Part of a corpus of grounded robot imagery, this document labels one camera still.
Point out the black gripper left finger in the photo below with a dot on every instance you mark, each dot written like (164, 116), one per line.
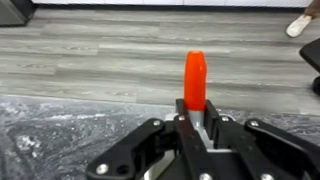
(177, 149)

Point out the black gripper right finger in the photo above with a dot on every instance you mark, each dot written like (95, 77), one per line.
(263, 150)

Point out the red and grey marker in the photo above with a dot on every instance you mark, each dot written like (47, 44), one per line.
(195, 86)

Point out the black chair base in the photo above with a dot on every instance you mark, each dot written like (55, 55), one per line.
(311, 54)

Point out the white shoe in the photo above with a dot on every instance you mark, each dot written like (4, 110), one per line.
(296, 27)

